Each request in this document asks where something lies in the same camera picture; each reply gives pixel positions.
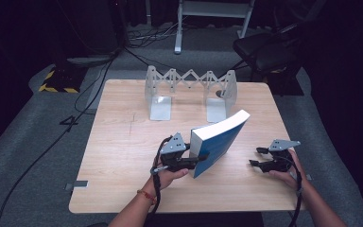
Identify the yellow black striped base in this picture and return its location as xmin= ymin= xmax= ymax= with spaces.
xmin=38 ymin=65 xmax=88 ymax=95

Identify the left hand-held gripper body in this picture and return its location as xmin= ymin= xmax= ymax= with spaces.
xmin=149 ymin=131 xmax=192 ymax=175

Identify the looped black floor cable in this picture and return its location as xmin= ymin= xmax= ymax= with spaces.
xmin=74 ymin=62 xmax=109 ymax=116

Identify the black folding chair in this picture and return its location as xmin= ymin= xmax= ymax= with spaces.
xmin=232 ymin=21 xmax=307 ymax=96

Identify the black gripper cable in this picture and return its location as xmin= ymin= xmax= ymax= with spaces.
xmin=283 ymin=154 xmax=304 ymax=227
xmin=145 ymin=134 xmax=175 ymax=221

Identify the orange wrist bracelet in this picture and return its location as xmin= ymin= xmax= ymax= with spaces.
xmin=136 ymin=188 xmax=158 ymax=206

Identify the blue paperback book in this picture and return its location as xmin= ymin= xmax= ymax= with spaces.
xmin=188 ymin=109 xmax=251 ymax=180

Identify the person's right hand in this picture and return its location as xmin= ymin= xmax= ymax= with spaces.
xmin=268 ymin=148 xmax=310 ymax=191

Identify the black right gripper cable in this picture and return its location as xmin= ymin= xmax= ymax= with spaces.
xmin=283 ymin=154 xmax=304 ymax=227

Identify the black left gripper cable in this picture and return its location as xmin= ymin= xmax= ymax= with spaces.
xmin=145 ymin=134 xmax=175 ymax=221

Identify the grey expandable metal bookend rack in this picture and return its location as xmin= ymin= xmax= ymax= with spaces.
xmin=144 ymin=64 xmax=238 ymax=124

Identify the person's left hand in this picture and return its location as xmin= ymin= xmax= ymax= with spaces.
xmin=144 ymin=160 xmax=190 ymax=197

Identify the long black floor cable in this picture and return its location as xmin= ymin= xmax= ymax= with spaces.
xmin=0 ymin=56 xmax=116 ymax=227

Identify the white metal stand frame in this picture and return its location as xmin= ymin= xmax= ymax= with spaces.
xmin=173 ymin=0 xmax=256 ymax=56

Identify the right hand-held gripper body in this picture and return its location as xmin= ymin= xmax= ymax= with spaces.
xmin=266 ymin=138 xmax=302 ymax=174

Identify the bundle of floor cables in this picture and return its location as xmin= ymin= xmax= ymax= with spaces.
xmin=124 ymin=20 xmax=185 ymax=50

